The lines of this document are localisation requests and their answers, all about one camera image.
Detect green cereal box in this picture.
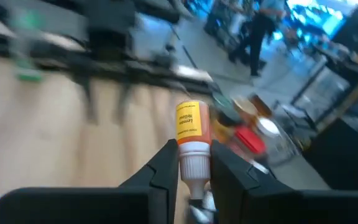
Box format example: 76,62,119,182
12,55,45,83

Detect black cabinet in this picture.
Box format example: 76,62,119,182
301,117,358,191

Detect orange bottle white tip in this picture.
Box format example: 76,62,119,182
175,99,213,200

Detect white capped small bottle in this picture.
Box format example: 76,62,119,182
187,189,217,224

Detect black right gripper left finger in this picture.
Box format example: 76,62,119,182
0,139,180,224

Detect green glass spice jar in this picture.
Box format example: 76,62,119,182
213,91,242,123

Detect red lid spice jar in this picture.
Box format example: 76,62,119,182
233,125,267,156

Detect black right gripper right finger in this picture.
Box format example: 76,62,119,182
209,139,358,224

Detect person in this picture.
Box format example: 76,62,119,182
227,0,288,78

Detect clear plastic bin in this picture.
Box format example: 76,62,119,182
211,90,301,172

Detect orange spice jar black lid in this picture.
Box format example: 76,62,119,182
211,118,236,144

